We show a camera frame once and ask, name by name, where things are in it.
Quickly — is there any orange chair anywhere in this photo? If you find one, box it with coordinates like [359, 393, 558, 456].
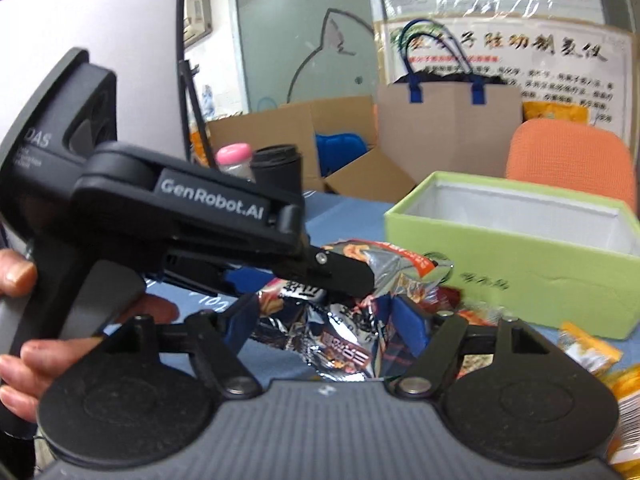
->
[505, 119, 639, 212]

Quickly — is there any paper bag with blue handles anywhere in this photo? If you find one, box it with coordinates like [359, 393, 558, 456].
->
[374, 18, 524, 179]

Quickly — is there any brown cardboard box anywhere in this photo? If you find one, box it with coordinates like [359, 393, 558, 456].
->
[206, 94, 417, 197]

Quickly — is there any blue printed tablecloth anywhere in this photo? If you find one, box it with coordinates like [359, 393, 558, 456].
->
[102, 191, 626, 411]

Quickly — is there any green cardboard box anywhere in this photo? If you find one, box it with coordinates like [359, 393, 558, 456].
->
[384, 170, 640, 342]

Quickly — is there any pink cap bottle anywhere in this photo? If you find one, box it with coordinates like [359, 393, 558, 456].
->
[215, 143, 254, 182]

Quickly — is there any white air conditioner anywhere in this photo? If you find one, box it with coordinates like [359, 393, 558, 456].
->
[182, 0, 214, 44]

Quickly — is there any yellow bag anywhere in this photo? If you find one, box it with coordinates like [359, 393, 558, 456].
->
[522, 101, 602, 125]

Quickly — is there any white board black frame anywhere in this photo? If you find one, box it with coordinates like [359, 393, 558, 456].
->
[0, 0, 194, 242]

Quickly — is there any person's left hand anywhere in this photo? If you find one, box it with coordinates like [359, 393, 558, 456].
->
[0, 249, 181, 423]

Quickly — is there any glass panel with cat outline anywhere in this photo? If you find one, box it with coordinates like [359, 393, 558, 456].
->
[234, 0, 382, 113]

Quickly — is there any silver black snack packet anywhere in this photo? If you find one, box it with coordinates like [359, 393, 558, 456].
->
[252, 302, 397, 383]

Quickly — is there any yellow white snack packet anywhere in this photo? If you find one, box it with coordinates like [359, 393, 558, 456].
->
[556, 321, 624, 377]

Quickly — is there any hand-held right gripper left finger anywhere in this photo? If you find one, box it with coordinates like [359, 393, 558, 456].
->
[102, 294, 264, 400]

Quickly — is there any red orange snack packet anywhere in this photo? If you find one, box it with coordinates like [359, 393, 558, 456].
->
[434, 286, 507, 325]

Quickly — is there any black stand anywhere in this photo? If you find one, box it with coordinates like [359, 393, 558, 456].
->
[177, 59, 209, 134]

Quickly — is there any yellow framed wall poster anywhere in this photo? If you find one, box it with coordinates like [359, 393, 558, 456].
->
[375, 16, 634, 137]

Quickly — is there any blue plastic item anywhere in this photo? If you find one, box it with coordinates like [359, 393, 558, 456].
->
[315, 132, 372, 179]

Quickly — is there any silver red snack packet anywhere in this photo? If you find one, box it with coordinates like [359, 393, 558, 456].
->
[320, 239, 455, 307]

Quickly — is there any black cup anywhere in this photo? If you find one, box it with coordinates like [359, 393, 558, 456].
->
[250, 144, 304, 197]

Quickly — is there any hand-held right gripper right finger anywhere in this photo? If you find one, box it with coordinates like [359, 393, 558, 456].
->
[390, 294, 543, 400]

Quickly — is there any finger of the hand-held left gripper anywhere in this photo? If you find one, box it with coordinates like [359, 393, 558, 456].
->
[159, 254, 282, 298]
[279, 244, 377, 306]

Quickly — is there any yellow orange snack packet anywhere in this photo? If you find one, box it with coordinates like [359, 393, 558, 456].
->
[606, 364, 640, 477]

